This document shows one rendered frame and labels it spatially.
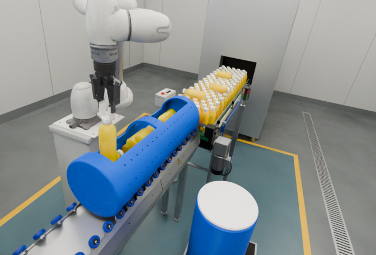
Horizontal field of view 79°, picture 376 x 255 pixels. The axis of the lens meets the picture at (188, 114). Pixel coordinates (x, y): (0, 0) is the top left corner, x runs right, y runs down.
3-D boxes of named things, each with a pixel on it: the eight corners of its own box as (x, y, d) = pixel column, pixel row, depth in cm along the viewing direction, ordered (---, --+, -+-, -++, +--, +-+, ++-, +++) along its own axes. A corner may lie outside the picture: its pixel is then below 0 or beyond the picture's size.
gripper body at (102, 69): (87, 58, 79) (89, 84, 83) (106, 64, 76) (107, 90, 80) (102, 55, 85) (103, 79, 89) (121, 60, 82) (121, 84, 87)
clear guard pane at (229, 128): (215, 169, 213) (224, 124, 192) (234, 133, 279) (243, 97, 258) (215, 170, 213) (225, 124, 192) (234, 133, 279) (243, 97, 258)
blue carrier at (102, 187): (70, 202, 105) (61, 151, 93) (163, 125, 179) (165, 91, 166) (120, 228, 96) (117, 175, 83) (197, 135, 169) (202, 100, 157)
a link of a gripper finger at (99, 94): (100, 76, 82) (97, 75, 82) (97, 103, 87) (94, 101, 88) (108, 74, 85) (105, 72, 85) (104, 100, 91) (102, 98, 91)
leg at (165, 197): (159, 213, 217) (164, 161, 189) (162, 209, 222) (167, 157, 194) (164, 216, 215) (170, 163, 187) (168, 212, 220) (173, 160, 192)
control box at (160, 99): (154, 104, 198) (154, 94, 193) (165, 98, 214) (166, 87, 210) (164, 108, 194) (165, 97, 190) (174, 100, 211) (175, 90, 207)
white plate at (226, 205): (271, 222, 97) (270, 224, 97) (239, 177, 120) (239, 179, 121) (211, 235, 88) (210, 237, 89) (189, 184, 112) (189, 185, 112)
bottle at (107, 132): (109, 165, 95) (108, 126, 87) (95, 160, 97) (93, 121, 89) (120, 156, 101) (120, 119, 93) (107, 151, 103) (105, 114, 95)
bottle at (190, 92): (202, 98, 190) (182, 93, 196) (203, 101, 196) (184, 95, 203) (205, 91, 191) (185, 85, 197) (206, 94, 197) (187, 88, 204)
